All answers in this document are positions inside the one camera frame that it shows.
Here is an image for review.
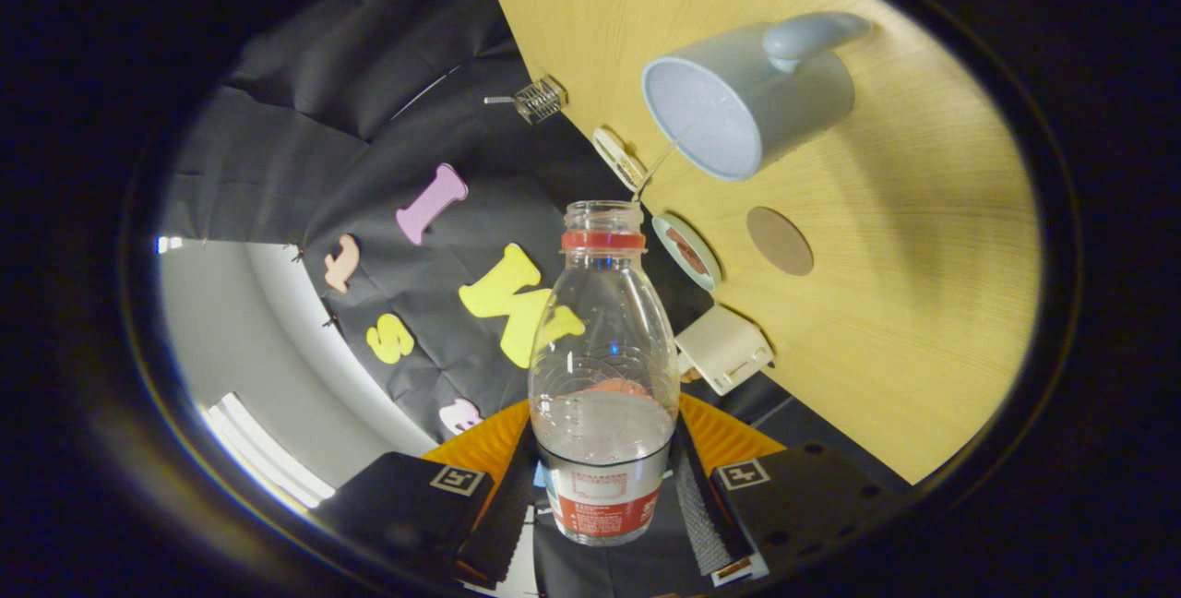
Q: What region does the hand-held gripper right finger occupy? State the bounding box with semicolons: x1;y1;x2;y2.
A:
670;392;903;588

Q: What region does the wooden table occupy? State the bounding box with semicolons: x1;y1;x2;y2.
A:
471;0;1044;485

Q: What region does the clear juice bottle red label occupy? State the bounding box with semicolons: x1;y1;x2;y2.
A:
528;200;681;546

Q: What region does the pale green plate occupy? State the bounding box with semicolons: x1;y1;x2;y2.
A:
651;214;722;293

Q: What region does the wire cutlery holder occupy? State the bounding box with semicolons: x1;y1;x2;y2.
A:
513;77;566;125

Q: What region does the small white divided dish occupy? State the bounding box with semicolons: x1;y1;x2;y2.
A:
591;126;649;193

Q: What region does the large ceiling light panel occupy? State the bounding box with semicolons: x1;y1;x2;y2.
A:
201;392;336;511

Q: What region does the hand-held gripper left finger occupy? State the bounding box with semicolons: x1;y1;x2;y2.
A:
312;398;539;592

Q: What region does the round brown coaster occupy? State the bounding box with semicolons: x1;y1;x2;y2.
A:
746;206;815;277

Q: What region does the pale grey cup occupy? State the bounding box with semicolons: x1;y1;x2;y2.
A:
641;12;873;182

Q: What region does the white toaster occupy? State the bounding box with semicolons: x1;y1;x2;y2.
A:
674;305;775;396

